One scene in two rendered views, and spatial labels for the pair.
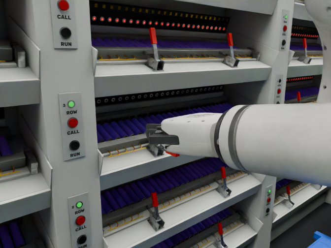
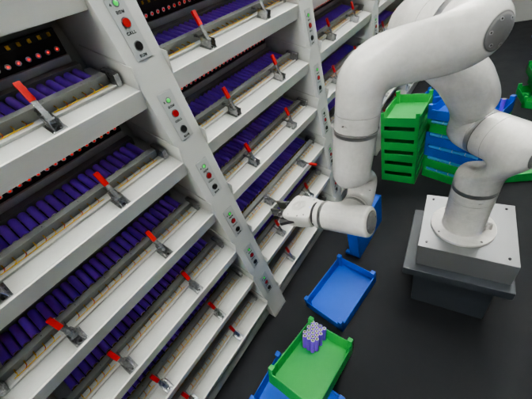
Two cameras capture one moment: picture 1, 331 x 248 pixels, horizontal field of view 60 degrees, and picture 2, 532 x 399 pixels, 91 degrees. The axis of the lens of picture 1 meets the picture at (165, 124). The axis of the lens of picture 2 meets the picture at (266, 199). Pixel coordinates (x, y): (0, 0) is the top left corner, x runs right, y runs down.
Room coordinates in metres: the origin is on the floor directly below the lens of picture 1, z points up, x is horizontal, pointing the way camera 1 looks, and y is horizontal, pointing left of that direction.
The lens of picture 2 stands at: (-0.19, 0.04, 1.23)
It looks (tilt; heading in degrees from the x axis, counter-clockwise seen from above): 38 degrees down; 0
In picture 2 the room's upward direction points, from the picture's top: 22 degrees counter-clockwise
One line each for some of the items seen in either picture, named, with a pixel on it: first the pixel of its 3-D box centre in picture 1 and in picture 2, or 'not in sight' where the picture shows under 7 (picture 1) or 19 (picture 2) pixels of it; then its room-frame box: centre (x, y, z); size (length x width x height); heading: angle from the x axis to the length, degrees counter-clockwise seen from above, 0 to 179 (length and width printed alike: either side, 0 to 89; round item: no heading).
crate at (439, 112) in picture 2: not in sight; (469, 107); (0.89, -1.12, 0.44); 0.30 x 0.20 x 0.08; 21
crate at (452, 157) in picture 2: not in sight; (460, 146); (0.89, -1.12, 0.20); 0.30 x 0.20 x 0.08; 21
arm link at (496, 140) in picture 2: not in sight; (497, 160); (0.28, -0.58, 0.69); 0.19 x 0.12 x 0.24; 2
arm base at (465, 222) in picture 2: not in sight; (468, 207); (0.32, -0.58, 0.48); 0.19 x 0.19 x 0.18
